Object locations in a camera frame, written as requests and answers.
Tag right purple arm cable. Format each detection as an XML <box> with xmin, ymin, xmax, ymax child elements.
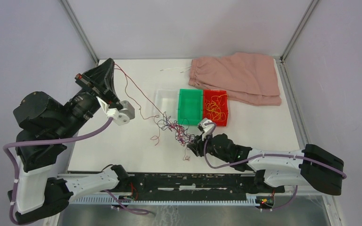
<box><xmin>203</xmin><ymin>122</ymin><xmax>348</xmax><ymax>212</ymax></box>

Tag white slotted cable duct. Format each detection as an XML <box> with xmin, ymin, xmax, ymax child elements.
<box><xmin>71</xmin><ymin>194</ymin><xmax>259</xmax><ymax>207</ymax></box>

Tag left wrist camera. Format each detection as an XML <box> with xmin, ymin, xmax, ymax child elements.
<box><xmin>106</xmin><ymin>100</ymin><xmax>135</xmax><ymax>126</ymax></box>

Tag green plastic bin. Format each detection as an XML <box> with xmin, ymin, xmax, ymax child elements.
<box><xmin>177</xmin><ymin>89</ymin><xmax>203</xmax><ymax>126</ymax></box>

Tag coloured wire bundle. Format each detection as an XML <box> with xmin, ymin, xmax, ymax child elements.
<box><xmin>114</xmin><ymin>63</ymin><xmax>197</xmax><ymax>161</ymax></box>

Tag pink cloth shorts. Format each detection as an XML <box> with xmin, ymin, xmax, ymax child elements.
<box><xmin>189</xmin><ymin>52</ymin><xmax>282</xmax><ymax>106</ymax></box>

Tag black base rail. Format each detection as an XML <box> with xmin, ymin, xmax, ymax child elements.
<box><xmin>111</xmin><ymin>173</ymin><xmax>285</xmax><ymax>202</ymax></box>

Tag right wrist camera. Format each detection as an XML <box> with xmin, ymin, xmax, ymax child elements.
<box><xmin>197</xmin><ymin>118</ymin><xmax>217</xmax><ymax>141</ymax></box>

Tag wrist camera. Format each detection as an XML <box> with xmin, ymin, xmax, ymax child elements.
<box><xmin>197</xmin><ymin>118</ymin><xmax>217</xmax><ymax>141</ymax></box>
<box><xmin>106</xmin><ymin>100</ymin><xmax>135</xmax><ymax>126</ymax></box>

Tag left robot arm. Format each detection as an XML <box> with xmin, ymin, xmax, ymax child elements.
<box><xmin>3</xmin><ymin>58</ymin><xmax>135</xmax><ymax>226</ymax></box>

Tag yellow wires in red bin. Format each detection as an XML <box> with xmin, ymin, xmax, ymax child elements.
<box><xmin>204</xmin><ymin>94</ymin><xmax>229</xmax><ymax>122</ymax></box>

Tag white drawstring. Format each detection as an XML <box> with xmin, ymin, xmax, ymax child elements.
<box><xmin>159</xmin><ymin>65</ymin><xmax>191</xmax><ymax>73</ymax></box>

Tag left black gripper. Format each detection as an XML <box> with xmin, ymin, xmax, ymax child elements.
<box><xmin>58</xmin><ymin>56</ymin><xmax>123</xmax><ymax>138</ymax></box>

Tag red plastic bin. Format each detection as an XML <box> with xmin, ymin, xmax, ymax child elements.
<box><xmin>203</xmin><ymin>90</ymin><xmax>229</xmax><ymax>127</ymax></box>

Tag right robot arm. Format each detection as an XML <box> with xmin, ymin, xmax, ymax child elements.
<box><xmin>187</xmin><ymin>134</ymin><xmax>347</xmax><ymax>196</ymax></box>

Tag clear plastic bin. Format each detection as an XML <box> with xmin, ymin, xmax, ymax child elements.
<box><xmin>152</xmin><ymin>89</ymin><xmax>179</xmax><ymax>121</ymax></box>

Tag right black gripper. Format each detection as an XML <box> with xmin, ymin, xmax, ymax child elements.
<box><xmin>187</xmin><ymin>130</ymin><xmax>230</xmax><ymax>163</ymax></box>

